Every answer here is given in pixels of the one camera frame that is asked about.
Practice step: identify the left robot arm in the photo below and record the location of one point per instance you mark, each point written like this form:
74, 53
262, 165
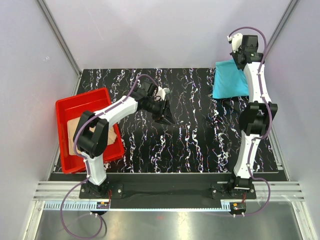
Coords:
90, 139

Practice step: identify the red plastic bin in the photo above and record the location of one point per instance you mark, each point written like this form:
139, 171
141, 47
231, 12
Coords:
70, 108

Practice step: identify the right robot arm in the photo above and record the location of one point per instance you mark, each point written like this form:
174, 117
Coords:
255, 121

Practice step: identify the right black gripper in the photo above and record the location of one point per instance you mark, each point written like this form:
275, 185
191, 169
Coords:
233, 54

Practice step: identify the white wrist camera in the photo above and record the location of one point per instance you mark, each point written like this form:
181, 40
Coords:
235, 41
162, 92

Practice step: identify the beige folded t shirt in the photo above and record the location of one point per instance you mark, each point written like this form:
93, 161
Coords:
71, 129

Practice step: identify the turquoise t shirt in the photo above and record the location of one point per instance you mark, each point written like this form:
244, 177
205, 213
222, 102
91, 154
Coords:
229, 81

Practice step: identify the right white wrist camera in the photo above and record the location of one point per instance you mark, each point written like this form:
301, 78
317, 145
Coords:
235, 41

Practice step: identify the aluminium rail frame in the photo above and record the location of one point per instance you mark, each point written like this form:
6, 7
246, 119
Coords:
181, 165

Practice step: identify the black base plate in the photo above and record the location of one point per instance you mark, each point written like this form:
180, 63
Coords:
164, 191

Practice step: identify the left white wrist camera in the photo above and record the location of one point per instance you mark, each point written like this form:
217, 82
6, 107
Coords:
162, 92

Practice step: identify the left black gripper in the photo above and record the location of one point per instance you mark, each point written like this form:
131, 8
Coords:
167, 115

